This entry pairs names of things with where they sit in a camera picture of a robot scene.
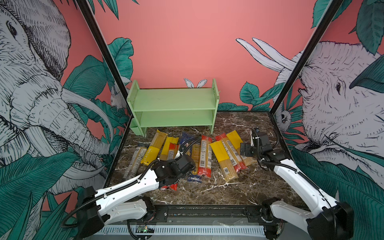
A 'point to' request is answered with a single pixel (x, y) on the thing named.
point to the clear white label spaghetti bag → (134, 163)
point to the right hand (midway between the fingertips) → (246, 144)
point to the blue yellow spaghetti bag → (185, 136)
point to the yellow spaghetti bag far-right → (236, 141)
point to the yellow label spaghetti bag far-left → (152, 152)
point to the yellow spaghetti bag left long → (170, 149)
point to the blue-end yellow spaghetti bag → (195, 155)
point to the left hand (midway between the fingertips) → (181, 162)
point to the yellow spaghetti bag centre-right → (226, 167)
